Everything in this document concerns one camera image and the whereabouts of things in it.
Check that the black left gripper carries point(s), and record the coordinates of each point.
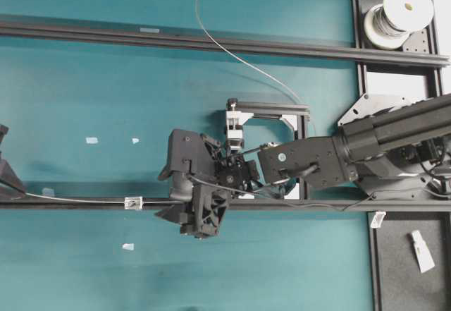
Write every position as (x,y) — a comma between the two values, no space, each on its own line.
(217,177)

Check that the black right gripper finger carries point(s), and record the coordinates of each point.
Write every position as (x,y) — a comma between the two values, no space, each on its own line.
(12,187)
(3,132)

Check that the small silver metal fitting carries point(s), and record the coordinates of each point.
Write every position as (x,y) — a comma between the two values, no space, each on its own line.
(133,203)

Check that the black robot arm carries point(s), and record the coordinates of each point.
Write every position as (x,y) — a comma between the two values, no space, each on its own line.
(316,160)

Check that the white tape label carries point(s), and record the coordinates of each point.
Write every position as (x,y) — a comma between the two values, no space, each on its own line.
(377,219)

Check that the white paper tag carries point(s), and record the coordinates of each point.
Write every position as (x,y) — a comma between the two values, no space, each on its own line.
(422,252)

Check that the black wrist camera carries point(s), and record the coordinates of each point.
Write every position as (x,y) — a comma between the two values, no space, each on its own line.
(181,187)

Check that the white clamp bracket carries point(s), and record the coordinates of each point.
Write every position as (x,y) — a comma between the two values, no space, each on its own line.
(235,119)

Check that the black aluminium rail far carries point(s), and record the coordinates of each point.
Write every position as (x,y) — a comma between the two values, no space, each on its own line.
(141,35)

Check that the black small square frame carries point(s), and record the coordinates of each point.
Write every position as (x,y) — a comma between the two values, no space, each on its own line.
(295,117)

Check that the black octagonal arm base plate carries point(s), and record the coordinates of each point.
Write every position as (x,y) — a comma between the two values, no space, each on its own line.
(400,151)

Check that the black cross rail frame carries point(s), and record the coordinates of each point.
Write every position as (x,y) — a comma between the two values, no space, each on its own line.
(397,282)

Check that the white wire spool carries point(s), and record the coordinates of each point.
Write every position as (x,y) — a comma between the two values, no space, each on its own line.
(389,24)

